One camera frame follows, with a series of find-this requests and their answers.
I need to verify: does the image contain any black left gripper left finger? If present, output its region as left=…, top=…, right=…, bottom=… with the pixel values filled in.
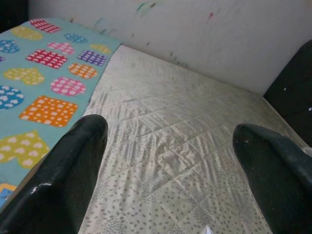
left=0, top=114, right=109, bottom=234

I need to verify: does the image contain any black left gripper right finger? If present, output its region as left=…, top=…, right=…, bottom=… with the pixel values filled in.
left=233, top=123, right=312, bottom=234

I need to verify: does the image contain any black tufted headboard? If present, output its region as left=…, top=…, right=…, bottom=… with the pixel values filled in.
left=263, top=39, right=312, bottom=147

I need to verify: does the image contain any teal blanket with colourful shapes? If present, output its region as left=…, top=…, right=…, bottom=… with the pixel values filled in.
left=0, top=17, right=122, bottom=208

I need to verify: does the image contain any grey quilted mattress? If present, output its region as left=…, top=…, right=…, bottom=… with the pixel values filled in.
left=80, top=45, right=305, bottom=234

